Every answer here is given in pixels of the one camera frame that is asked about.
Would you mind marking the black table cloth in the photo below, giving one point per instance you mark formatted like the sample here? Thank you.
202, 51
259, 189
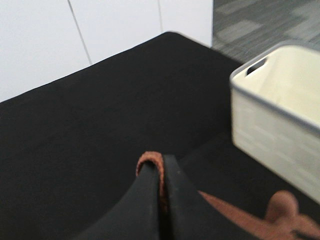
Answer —
71, 149

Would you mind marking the brown microfibre towel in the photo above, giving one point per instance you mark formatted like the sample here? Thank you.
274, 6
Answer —
282, 220

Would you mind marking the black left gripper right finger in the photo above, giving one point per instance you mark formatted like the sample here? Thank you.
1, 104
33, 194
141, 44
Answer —
191, 216

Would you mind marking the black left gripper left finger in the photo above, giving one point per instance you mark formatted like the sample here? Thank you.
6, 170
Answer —
135, 216

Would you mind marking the white storage bin grey rim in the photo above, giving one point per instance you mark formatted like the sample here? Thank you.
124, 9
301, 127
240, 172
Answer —
275, 112

